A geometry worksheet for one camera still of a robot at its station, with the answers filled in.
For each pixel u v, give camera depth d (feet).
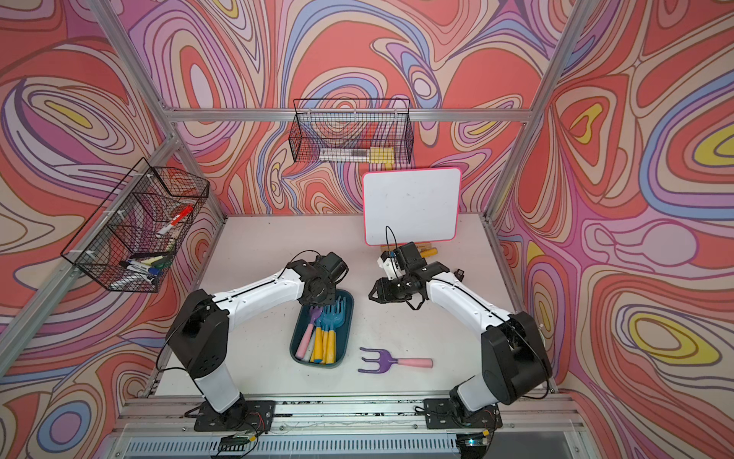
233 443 2.34
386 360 2.69
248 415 2.36
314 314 2.85
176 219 2.53
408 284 2.05
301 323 2.77
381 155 2.70
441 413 2.40
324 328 2.83
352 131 2.77
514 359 1.41
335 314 2.89
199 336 1.49
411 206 3.26
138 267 2.29
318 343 2.69
